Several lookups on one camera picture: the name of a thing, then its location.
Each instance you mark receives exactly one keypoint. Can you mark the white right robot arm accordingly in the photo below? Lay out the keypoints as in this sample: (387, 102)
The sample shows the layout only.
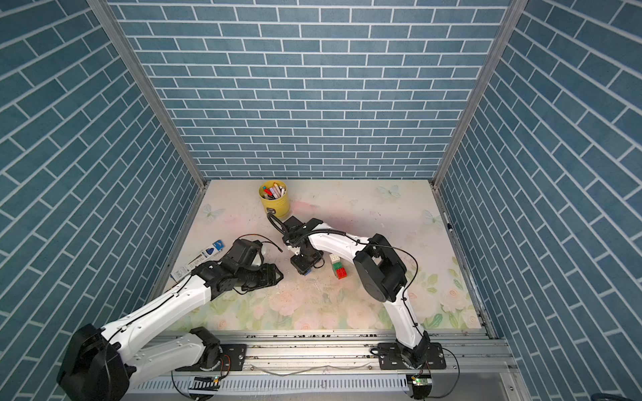
(381, 272)

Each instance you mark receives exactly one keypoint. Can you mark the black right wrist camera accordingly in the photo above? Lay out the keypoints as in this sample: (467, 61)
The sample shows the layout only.
(293, 230)

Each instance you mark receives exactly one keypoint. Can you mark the yellow pen holder cup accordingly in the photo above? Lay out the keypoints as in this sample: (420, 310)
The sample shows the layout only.
(280, 207)

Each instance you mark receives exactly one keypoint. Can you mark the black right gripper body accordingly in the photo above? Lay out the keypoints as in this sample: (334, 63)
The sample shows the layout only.
(303, 261)

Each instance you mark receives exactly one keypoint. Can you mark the red square lego brick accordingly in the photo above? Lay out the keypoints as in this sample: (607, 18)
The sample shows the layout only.
(341, 273)

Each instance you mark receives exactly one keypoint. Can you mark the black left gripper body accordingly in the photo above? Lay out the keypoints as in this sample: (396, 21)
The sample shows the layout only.
(257, 277)

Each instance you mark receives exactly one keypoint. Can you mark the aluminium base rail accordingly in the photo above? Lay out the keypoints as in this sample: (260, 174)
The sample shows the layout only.
(339, 365)

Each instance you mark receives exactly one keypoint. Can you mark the markers in cup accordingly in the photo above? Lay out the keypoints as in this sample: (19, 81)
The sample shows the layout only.
(273, 192)

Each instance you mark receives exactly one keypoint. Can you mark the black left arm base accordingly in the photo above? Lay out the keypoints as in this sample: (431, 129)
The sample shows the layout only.
(94, 369)

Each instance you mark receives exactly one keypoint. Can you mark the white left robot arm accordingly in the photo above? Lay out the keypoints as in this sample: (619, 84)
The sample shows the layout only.
(155, 321)

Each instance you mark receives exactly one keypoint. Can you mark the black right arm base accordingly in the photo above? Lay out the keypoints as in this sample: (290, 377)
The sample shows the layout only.
(425, 358)

